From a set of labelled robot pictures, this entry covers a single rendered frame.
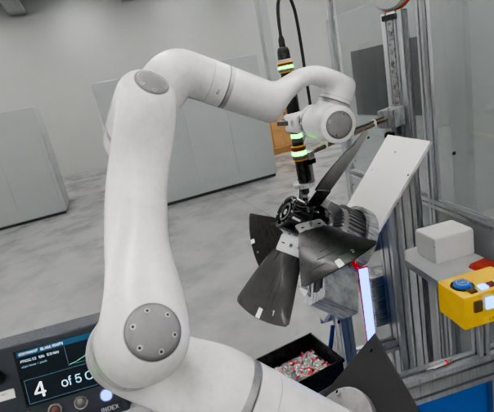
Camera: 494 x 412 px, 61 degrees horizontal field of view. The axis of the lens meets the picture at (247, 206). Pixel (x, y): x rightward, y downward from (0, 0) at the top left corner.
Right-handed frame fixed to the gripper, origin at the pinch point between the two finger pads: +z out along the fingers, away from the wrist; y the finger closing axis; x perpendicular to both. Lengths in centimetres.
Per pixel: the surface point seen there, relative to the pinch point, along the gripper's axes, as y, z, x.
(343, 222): 11.7, 2.1, -36.6
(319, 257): -5.0, -18.4, -36.3
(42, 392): -72, -42, -37
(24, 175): -291, 666, -71
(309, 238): -3.7, -8.0, -34.4
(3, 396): -79, -42, -36
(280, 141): 205, 784, -133
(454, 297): 21, -38, -47
